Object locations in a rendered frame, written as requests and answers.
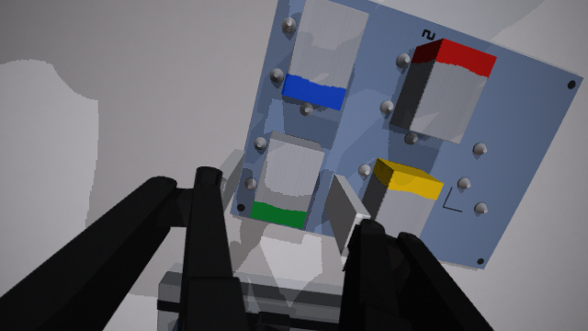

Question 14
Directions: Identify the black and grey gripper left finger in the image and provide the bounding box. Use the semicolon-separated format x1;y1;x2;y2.
0;149;249;331

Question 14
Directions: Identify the grey block with yellow end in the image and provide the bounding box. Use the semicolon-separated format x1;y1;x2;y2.
361;158;444;238

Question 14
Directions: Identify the grey block with blue end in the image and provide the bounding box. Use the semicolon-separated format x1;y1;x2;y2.
281;0;369;110

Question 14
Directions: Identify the grey block with red end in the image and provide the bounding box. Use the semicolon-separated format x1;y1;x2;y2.
390;39;497;144

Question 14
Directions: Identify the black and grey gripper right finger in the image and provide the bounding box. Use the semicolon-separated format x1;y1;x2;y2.
324;174;494;331

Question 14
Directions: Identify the grey block with green end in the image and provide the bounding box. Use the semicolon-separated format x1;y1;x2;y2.
250;131;325;229

